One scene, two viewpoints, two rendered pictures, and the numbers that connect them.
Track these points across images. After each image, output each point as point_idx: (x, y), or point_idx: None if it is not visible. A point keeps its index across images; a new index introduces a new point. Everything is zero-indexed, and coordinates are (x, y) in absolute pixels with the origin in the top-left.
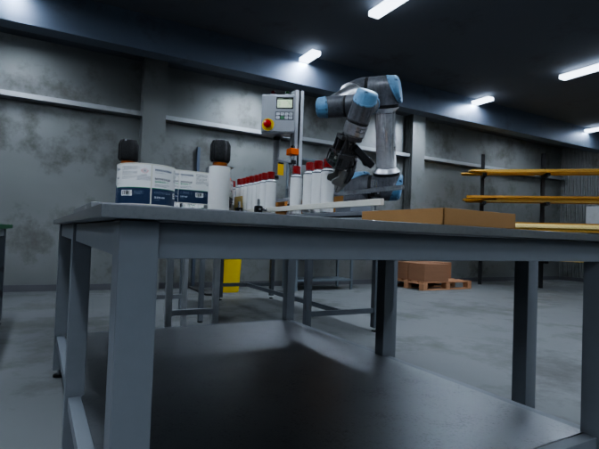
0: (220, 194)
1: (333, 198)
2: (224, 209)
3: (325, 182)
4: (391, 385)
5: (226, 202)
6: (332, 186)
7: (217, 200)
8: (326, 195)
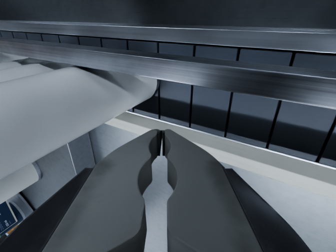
0: (11, 191)
1: (110, 71)
2: (35, 169)
3: (58, 147)
4: None
5: (19, 172)
6: (78, 111)
7: (24, 187)
8: (113, 116)
